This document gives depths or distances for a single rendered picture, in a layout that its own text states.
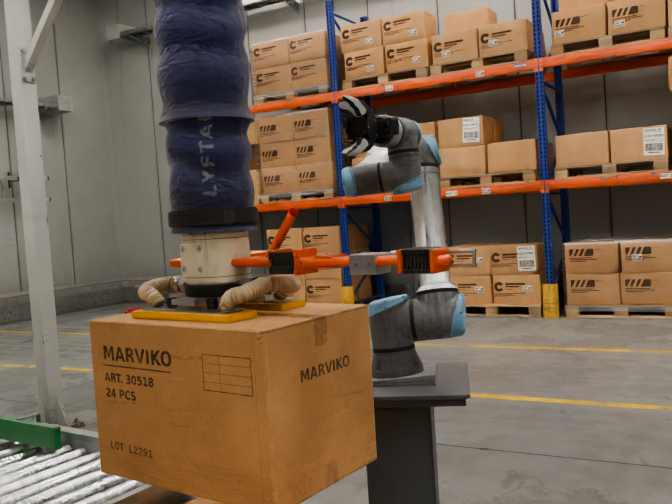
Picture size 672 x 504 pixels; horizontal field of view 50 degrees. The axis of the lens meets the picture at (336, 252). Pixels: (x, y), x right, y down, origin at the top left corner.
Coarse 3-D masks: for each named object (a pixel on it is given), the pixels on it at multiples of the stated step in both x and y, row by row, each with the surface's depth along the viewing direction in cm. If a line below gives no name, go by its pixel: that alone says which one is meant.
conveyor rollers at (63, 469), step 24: (0, 456) 268; (24, 456) 266; (48, 456) 265; (72, 456) 263; (96, 456) 260; (0, 480) 240; (24, 480) 238; (48, 480) 236; (72, 480) 233; (96, 480) 238; (120, 480) 235
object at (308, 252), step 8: (288, 248) 175; (312, 248) 170; (272, 256) 168; (280, 256) 167; (288, 256) 165; (296, 256) 165; (304, 256) 168; (272, 264) 169; (280, 264) 168; (288, 264) 167; (296, 264) 165; (272, 272) 169; (280, 272) 167; (288, 272) 166; (296, 272) 166; (304, 272) 168; (312, 272) 170
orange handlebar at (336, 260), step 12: (252, 252) 204; (264, 252) 206; (180, 264) 189; (240, 264) 177; (252, 264) 174; (264, 264) 172; (300, 264) 166; (312, 264) 164; (324, 264) 162; (336, 264) 160; (348, 264) 158; (384, 264) 153; (396, 264) 152; (444, 264) 147
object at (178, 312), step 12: (168, 300) 181; (216, 300) 173; (132, 312) 184; (144, 312) 181; (156, 312) 179; (168, 312) 177; (180, 312) 175; (192, 312) 173; (204, 312) 171; (216, 312) 169; (228, 312) 168; (240, 312) 169; (252, 312) 171
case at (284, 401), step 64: (128, 320) 181; (256, 320) 167; (320, 320) 167; (128, 384) 179; (192, 384) 165; (256, 384) 154; (320, 384) 167; (128, 448) 181; (192, 448) 167; (256, 448) 155; (320, 448) 166
